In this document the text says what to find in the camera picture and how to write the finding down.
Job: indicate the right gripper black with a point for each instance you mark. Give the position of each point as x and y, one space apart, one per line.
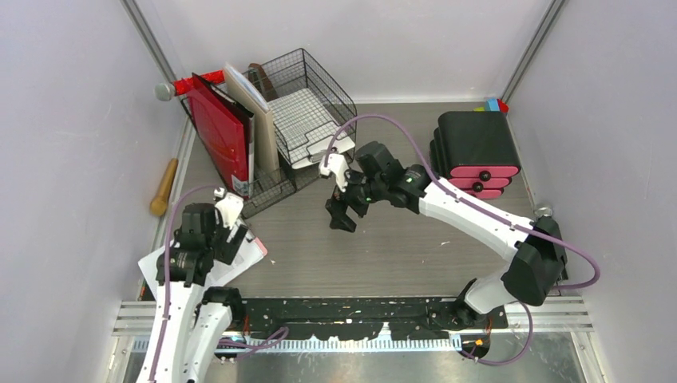
338 206

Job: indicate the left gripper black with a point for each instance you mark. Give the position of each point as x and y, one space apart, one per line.
227 250

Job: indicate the beige folder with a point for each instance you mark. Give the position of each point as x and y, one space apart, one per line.
242 90

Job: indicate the red notebook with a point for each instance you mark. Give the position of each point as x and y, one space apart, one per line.
209 118

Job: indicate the black pink drawer cabinet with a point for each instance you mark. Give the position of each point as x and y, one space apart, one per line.
475 152

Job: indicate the pink clipboard with paper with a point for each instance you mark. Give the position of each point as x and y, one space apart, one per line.
250 252

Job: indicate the black clip file folder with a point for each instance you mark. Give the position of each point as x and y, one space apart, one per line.
239 140

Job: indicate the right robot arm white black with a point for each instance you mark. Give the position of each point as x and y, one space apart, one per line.
533 263

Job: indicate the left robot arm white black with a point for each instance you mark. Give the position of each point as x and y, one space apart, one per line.
194 304

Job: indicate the wooden stick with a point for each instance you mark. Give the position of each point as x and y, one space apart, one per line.
159 203

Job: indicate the white grid clipboard in tray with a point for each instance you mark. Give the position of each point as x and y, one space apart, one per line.
304 127

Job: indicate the brown object behind organizer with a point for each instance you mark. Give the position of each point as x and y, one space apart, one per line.
257 76

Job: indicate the colourful toy blocks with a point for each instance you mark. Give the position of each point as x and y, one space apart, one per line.
493 105

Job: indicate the red glitter microphone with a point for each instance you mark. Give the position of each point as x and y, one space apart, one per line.
168 90

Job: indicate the black microphone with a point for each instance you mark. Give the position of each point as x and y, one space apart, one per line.
543 211

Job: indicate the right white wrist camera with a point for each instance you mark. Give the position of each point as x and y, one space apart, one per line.
335 164

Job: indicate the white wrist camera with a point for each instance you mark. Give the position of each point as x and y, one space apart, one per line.
335 164
229 205

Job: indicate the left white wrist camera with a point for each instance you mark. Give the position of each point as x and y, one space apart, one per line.
229 205

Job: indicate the black wire mesh organizer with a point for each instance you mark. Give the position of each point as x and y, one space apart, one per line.
288 73

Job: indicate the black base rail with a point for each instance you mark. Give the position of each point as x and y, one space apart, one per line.
348 319

